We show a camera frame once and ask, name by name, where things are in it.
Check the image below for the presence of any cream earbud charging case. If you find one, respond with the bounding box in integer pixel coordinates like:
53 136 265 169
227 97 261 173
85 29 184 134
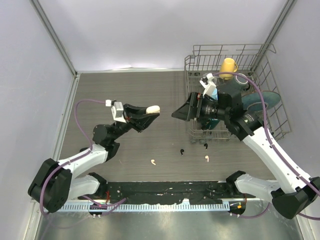
145 105 160 114

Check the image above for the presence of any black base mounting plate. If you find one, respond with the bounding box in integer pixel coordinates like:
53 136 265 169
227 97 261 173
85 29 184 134
89 181 254 205

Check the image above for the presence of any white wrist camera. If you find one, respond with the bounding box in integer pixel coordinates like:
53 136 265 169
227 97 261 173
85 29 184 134
105 99 126 123
199 73 217 97

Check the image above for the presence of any aluminium frame rail left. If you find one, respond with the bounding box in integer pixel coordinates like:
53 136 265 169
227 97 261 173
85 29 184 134
52 73 81 160

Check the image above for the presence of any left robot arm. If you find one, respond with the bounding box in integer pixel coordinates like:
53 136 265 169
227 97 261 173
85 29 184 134
27 99 160 215

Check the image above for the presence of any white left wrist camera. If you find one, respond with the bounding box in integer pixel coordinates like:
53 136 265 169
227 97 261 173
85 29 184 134
105 99 126 123

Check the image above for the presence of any blue ceramic plate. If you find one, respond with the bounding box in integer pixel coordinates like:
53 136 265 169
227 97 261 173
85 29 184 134
241 91 281 113

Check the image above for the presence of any light blue mug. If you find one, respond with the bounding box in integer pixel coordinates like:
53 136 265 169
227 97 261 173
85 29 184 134
210 88 218 100

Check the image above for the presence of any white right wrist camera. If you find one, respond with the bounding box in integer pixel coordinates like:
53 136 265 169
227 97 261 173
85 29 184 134
199 73 217 97

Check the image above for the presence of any dark teal mug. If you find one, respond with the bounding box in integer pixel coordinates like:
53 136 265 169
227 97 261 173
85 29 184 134
200 118 220 131

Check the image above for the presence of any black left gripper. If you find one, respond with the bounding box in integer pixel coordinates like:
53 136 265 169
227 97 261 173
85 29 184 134
110 103 159 142

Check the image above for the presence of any dark grey-green mug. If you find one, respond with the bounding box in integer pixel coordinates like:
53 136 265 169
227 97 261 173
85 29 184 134
226 73 250 92

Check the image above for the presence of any metal wire dish rack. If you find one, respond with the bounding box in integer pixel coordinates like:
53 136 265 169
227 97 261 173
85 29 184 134
184 43 291 144

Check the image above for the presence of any yellow mug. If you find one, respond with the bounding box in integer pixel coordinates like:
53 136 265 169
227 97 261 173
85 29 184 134
219 57 239 80

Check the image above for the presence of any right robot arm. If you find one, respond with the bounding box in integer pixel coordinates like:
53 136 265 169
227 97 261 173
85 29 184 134
171 86 320 219

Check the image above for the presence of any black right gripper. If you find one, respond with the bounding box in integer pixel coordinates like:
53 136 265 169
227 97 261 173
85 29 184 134
172 91 230 122

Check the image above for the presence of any white slotted cable duct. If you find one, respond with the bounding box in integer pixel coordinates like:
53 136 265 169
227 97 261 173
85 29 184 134
58 201 230 213

